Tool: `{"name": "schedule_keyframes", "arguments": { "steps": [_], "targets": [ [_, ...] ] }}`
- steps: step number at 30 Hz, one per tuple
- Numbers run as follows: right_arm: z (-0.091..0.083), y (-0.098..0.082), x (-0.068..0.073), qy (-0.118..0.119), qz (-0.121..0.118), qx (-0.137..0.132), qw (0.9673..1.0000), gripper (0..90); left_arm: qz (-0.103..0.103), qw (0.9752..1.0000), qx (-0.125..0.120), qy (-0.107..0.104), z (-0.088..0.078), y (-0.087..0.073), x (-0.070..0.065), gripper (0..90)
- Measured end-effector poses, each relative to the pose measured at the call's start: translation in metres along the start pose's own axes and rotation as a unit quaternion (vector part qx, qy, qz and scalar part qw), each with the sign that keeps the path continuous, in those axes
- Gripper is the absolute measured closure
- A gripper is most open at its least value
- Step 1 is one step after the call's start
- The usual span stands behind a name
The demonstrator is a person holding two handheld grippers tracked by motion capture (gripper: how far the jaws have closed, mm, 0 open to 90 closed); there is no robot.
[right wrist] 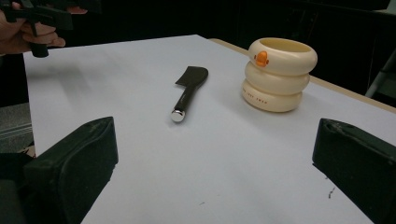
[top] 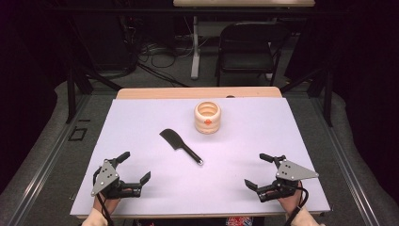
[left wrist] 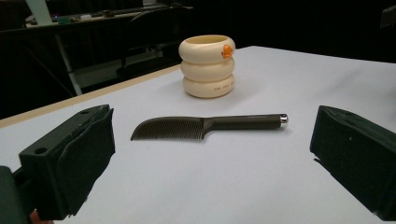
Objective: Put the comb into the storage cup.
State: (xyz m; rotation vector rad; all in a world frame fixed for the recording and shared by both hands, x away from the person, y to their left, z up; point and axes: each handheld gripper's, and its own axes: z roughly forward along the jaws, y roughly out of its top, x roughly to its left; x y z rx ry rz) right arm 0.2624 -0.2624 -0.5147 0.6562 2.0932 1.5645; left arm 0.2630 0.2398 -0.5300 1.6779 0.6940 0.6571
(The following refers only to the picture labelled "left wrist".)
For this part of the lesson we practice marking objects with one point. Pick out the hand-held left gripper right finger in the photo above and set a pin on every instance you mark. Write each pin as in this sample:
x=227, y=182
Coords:
x=355, y=155

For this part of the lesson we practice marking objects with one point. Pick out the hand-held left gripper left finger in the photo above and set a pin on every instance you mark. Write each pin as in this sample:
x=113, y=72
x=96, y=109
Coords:
x=68, y=161

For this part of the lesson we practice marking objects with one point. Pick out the cream ribbed holder cup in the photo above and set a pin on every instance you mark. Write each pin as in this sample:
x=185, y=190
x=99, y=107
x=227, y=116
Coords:
x=205, y=74

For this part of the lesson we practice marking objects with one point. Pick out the white table leg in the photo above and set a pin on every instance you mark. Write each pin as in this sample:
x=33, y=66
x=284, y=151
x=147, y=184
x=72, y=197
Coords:
x=67, y=59

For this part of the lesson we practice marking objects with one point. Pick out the white table mat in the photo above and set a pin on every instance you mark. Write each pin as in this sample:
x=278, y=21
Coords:
x=249, y=174

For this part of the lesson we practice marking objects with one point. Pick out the small green object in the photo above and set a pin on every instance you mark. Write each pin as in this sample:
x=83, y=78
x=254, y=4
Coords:
x=63, y=20

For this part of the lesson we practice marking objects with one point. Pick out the beige top background table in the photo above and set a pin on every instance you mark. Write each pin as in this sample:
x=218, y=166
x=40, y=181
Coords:
x=93, y=21

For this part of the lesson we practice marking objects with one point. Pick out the small white object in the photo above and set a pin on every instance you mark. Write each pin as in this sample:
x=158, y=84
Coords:
x=86, y=17

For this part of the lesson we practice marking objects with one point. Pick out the black folding chair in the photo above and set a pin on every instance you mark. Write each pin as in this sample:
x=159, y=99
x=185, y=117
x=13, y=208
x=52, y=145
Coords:
x=146, y=37

